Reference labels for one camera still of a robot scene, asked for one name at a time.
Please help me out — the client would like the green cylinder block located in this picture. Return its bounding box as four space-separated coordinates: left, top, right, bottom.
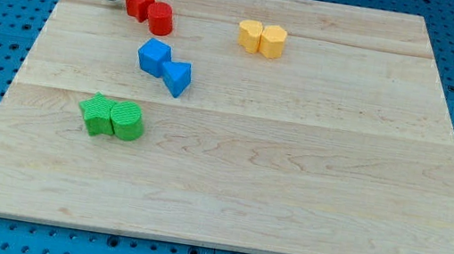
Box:
110 101 144 142

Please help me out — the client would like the wooden board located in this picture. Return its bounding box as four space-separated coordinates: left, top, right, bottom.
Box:
0 0 454 254

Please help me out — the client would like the red star block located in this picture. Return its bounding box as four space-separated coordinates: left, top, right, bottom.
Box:
125 0 155 22

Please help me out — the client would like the yellow heart block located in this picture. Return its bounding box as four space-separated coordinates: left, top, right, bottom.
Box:
237 20 263 53

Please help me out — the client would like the blue triangle block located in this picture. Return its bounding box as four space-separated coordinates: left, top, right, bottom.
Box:
162 61 192 98

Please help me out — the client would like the green star block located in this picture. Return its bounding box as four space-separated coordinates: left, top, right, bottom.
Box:
78 93 117 136

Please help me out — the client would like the yellow hexagon block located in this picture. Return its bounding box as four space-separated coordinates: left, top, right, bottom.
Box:
259 25 288 59

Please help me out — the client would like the blue cube block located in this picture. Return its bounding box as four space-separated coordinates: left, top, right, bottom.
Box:
138 37 172 78

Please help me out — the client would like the red cylinder block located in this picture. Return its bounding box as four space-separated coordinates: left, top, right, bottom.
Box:
147 2 173 36

